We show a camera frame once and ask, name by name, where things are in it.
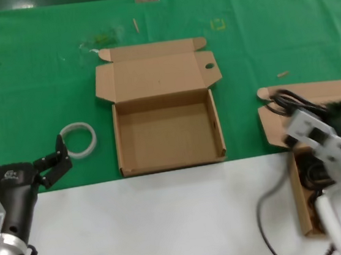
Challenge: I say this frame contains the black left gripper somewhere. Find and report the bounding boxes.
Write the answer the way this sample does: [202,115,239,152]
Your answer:
[0,132,81,246]

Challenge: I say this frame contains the brown cardboard parts box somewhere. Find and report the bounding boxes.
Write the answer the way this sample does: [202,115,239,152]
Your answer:
[255,78,341,242]

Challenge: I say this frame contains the cardboard box with round hole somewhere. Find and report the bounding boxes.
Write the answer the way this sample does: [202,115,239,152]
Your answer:
[89,35,233,180]

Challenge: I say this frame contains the white tape roll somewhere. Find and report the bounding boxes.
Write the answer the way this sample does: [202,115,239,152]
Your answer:
[58,119,100,162]

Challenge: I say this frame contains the green table cloth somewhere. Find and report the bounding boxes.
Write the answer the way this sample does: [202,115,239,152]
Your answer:
[0,0,341,199]

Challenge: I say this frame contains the clear plastic scrap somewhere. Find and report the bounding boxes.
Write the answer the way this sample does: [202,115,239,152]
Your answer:
[78,24,127,55]

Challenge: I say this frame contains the right wrist silver camera bracket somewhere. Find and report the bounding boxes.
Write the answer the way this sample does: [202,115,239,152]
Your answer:
[281,104,341,170]

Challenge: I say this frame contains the right arm cable metal connector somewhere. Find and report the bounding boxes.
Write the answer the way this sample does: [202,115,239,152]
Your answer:
[315,193,341,255]

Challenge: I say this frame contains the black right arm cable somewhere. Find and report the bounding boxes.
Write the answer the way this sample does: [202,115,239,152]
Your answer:
[252,175,299,255]

